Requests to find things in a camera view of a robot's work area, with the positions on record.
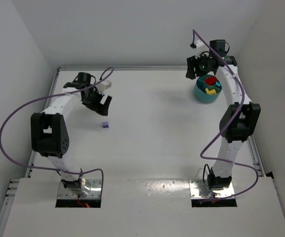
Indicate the purple lego brick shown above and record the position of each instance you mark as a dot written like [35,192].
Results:
[105,124]

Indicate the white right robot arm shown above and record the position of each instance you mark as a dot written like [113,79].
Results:
[239,121]

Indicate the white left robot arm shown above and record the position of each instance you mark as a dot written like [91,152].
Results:
[49,133]

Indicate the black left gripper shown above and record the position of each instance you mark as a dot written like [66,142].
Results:
[93,99]

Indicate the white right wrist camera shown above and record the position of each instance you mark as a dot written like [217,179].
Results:
[199,48]

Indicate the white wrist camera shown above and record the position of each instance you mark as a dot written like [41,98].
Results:
[199,48]
[104,85]

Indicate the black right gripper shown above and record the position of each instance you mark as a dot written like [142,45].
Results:
[190,66]

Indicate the long yellow lego plate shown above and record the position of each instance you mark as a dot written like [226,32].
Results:
[211,92]

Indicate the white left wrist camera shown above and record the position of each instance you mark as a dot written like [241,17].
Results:
[104,85]

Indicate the teal round divided container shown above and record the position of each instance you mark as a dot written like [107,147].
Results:
[199,90]

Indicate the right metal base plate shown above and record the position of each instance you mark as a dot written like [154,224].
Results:
[199,191]

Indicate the red lego brick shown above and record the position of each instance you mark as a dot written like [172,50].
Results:
[211,81]

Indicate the metal base plate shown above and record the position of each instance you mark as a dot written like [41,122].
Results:
[92,190]
[199,191]

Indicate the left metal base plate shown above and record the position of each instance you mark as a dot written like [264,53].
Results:
[92,190]

